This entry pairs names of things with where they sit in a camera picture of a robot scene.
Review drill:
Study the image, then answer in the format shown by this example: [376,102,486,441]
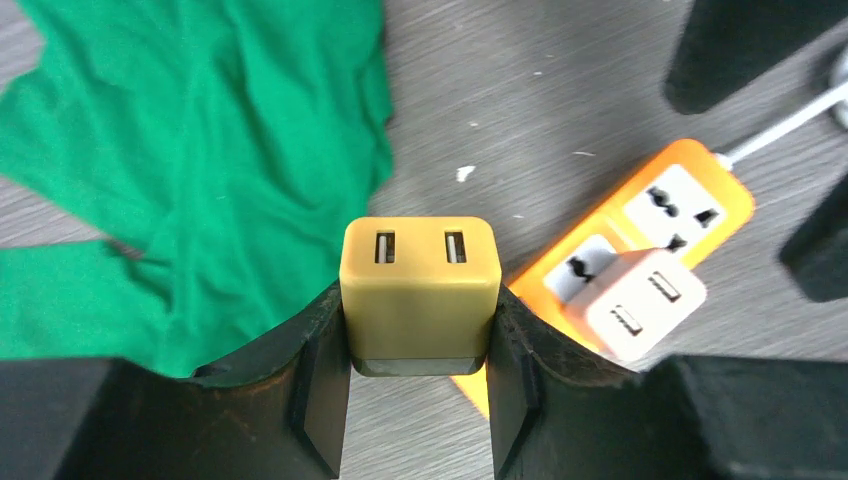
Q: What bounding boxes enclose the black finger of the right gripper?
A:
[778,176,847,303]
[663,0,847,115]

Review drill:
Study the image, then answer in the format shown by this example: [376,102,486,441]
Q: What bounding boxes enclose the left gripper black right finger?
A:
[486,289,847,479]

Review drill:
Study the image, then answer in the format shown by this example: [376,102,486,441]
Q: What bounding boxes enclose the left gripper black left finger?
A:
[1,284,351,479]

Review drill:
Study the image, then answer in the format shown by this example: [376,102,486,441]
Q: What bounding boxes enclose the white cable back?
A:
[715,46,848,171]

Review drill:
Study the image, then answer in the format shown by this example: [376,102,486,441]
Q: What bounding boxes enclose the pink plug adapter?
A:
[564,248,707,362]

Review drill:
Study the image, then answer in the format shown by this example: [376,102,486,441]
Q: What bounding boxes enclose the orange power strip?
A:
[450,137,757,420]

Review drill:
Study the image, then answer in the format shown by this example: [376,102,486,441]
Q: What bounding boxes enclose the green t-shirt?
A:
[1,1,392,377]

